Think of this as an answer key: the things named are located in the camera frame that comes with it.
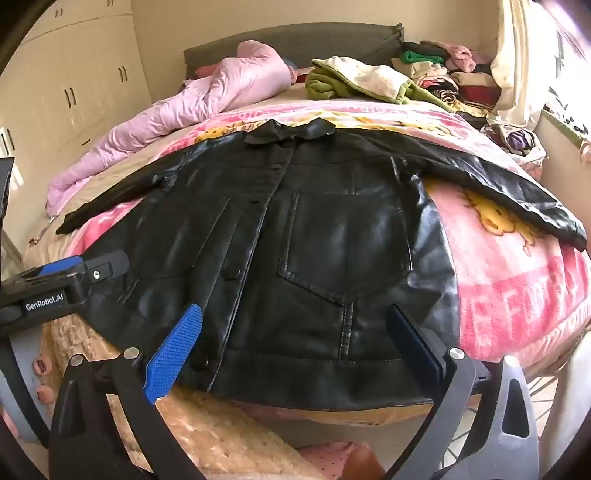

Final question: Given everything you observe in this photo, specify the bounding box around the grey headboard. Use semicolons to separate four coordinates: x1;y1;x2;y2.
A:
182;22;406;79

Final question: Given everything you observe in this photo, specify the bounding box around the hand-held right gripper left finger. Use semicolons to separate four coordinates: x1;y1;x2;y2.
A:
48;302;204;480

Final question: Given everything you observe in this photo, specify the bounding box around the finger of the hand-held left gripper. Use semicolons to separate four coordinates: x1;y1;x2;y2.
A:
69;251;131;301
21;257;86;280

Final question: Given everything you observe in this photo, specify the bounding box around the pink printed blanket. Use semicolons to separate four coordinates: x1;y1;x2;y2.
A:
60;99;591;425

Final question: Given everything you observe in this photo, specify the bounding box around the plastic bag of clothes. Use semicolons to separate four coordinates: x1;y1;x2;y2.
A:
482;122;550;167

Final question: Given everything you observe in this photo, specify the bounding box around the white wardrobe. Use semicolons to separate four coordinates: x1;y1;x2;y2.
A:
0;0;153;222

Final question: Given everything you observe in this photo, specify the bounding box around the person's left hand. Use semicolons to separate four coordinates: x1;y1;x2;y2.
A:
30;353;58;404

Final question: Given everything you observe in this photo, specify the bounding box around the green and cream fleece garment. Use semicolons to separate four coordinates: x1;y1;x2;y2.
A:
305;56;455;114

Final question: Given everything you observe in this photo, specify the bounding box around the pile of folded clothes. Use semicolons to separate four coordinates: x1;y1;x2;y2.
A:
399;41;504;121

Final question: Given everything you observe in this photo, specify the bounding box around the black leather jacket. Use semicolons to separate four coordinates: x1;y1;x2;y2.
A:
55;117;588;411

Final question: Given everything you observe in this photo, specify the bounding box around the cream curtain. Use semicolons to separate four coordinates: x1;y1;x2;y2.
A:
489;0;568;132

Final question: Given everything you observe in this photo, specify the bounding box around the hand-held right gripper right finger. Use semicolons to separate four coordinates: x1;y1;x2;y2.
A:
385;305;540;480

